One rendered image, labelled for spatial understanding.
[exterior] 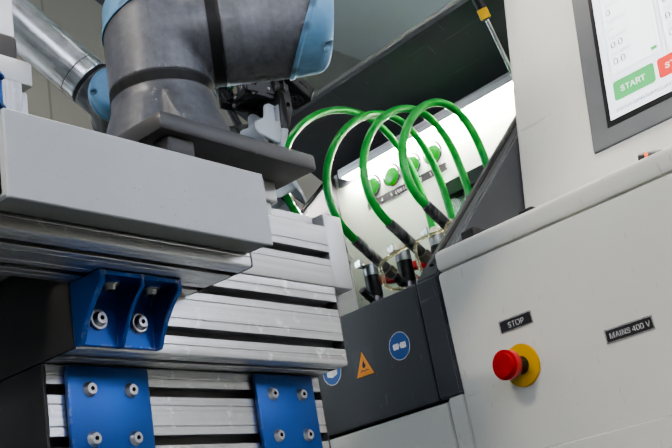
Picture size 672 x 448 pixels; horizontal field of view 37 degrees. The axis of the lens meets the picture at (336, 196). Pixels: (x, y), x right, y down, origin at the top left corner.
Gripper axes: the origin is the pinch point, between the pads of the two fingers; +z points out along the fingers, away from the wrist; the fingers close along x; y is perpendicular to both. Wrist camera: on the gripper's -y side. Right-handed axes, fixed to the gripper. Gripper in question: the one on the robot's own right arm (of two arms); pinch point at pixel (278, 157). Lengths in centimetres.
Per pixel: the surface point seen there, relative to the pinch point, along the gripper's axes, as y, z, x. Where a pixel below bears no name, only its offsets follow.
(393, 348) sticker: -2.9, 33.9, 13.2
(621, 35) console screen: -32, -6, 44
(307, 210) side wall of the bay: -47, -14, -43
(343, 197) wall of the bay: -57, -17, -41
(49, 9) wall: -78, -162, -196
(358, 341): -3.0, 31.1, 6.9
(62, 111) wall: -80, -118, -197
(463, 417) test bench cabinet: -3, 45, 23
